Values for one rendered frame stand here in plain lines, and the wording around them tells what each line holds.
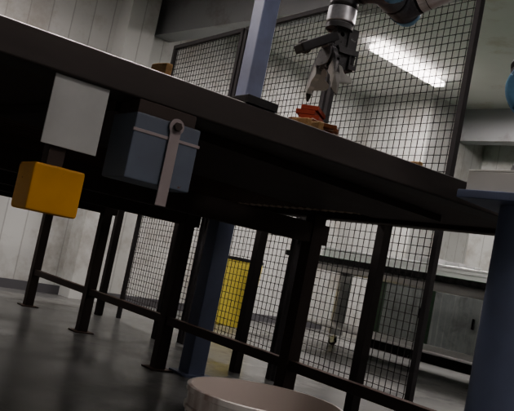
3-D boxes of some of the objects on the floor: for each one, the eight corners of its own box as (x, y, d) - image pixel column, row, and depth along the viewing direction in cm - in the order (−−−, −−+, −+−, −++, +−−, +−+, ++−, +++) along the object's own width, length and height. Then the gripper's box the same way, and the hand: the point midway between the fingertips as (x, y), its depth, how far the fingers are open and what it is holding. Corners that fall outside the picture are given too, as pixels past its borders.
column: (595, 617, 162) (656, 227, 169) (513, 654, 136) (589, 192, 143) (445, 545, 190) (502, 213, 197) (353, 565, 164) (423, 182, 171)
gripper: (377, 23, 185) (362, 99, 184) (336, 38, 203) (323, 108, 202) (348, 12, 182) (333, 90, 180) (309, 29, 200) (295, 100, 198)
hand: (318, 98), depth 190 cm, fingers open, 14 cm apart
